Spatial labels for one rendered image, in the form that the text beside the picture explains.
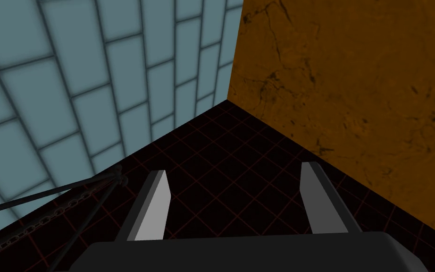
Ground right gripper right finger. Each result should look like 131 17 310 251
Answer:
300 161 363 235

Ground black rods with chain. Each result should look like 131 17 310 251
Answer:
0 165 129 272

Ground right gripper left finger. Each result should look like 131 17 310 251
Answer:
115 170 172 242

